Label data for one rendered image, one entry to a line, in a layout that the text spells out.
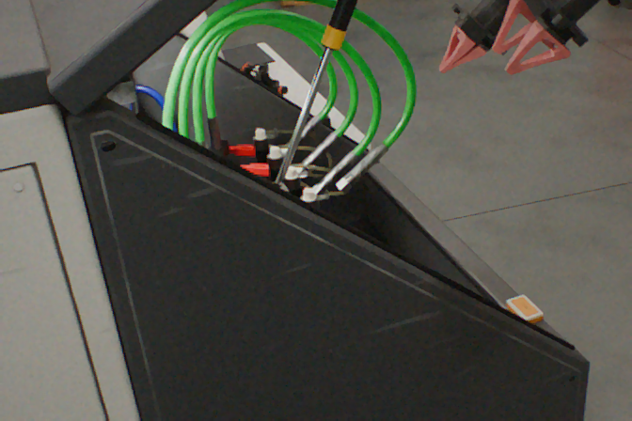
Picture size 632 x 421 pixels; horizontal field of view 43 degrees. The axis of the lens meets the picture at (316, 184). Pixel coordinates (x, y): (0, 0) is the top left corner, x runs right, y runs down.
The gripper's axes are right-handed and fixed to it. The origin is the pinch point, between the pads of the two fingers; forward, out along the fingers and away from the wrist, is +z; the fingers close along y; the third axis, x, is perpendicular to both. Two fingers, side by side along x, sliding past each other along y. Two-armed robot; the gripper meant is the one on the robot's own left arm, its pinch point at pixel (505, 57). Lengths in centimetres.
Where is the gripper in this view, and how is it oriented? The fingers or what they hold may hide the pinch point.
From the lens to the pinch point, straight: 111.5
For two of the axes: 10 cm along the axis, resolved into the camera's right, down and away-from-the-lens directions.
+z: -6.5, 6.3, 4.2
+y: 1.8, 6.6, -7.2
